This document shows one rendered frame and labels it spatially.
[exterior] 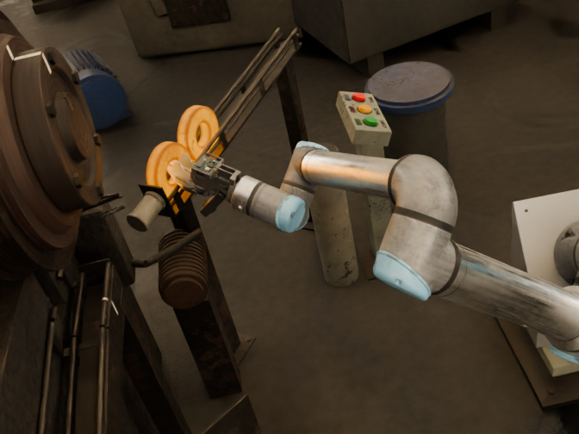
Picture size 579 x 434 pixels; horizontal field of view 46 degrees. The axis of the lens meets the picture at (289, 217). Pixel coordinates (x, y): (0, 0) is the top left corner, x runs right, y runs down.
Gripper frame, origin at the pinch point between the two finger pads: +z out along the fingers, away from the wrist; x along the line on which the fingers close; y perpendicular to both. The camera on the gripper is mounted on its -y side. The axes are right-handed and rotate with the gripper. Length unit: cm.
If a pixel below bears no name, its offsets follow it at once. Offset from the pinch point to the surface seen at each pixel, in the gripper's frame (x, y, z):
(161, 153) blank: 2.3, 6.3, 0.8
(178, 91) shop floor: -144, -105, 91
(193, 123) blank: -12.4, 5.9, 0.6
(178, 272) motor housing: 18.1, -14.8, -13.9
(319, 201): -34, -25, -31
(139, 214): 16.4, -1.8, -1.7
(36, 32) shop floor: -202, -154, 244
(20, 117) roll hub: 50, 54, -7
